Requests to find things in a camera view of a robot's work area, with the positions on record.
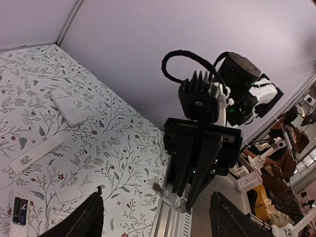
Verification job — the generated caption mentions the white battery holder box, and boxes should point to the white battery holder box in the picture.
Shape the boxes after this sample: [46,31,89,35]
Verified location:
[50,90,85,127]

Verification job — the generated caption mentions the black battery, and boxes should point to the black battery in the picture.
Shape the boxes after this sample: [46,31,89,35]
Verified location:
[12,197,21,224]
[19,199,28,226]

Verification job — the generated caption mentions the small white box lid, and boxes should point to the small white box lid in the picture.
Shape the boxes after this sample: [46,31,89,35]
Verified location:
[48,210,69,229]

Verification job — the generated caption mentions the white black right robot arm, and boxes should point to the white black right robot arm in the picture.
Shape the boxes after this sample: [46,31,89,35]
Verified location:
[159,50,283,213]

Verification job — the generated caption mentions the background lab clutter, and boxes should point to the background lab clutter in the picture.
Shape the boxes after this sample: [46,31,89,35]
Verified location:
[229,74,316,237]

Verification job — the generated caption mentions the white remote control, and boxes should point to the white remote control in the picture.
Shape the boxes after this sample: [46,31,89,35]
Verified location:
[9,191,30,237]

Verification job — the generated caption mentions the right aluminium frame post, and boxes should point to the right aluminium frame post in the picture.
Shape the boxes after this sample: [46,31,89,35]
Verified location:
[55,0,85,47]

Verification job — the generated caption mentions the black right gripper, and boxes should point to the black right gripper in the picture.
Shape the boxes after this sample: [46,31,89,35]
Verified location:
[163,118,243,213]

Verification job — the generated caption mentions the white battery compartment cover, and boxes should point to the white battery compartment cover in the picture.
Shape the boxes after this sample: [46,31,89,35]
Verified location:
[55,184,83,205]

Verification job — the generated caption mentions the aluminium front rail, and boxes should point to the aluminium front rail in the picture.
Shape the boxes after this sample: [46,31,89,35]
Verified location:
[150,185,192,237]

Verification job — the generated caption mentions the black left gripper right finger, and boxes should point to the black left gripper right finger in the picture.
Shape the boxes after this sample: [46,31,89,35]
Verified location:
[209,192,273,237]

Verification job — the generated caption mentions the white plastic strip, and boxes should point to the white plastic strip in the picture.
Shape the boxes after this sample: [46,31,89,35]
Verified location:
[8,134,64,174]

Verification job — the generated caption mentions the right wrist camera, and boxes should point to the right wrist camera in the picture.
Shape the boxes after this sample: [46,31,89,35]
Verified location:
[178,71,234,127]

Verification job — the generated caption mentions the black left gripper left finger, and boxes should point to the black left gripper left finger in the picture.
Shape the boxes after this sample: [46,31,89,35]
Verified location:
[40,186,104,237]

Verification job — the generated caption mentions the floral patterned table mat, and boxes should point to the floral patterned table mat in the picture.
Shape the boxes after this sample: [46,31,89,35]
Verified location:
[0,45,166,237]

